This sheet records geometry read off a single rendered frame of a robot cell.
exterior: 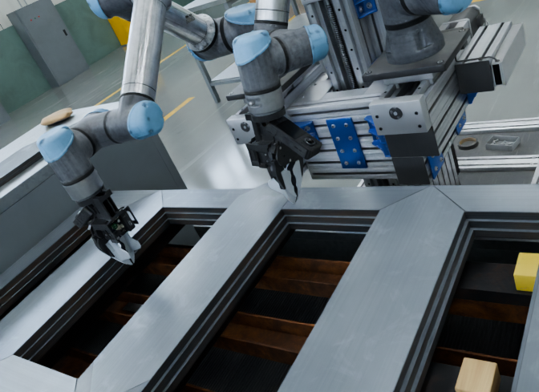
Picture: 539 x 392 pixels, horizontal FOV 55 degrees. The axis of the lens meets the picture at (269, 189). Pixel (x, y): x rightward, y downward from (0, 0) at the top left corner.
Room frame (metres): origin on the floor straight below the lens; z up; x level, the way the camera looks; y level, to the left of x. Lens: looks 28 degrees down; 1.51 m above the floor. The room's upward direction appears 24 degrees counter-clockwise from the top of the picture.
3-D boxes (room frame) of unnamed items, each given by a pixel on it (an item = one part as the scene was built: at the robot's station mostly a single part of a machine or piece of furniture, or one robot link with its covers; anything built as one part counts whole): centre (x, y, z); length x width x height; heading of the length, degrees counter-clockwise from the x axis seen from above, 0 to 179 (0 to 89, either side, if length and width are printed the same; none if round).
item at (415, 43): (1.28, -0.50, 1.09); 0.15 x 0.15 x 0.10
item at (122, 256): (1.07, 0.37, 0.96); 0.06 x 0.03 x 0.09; 47
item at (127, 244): (1.09, 0.35, 0.96); 0.06 x 0.03 x 0.09; 47
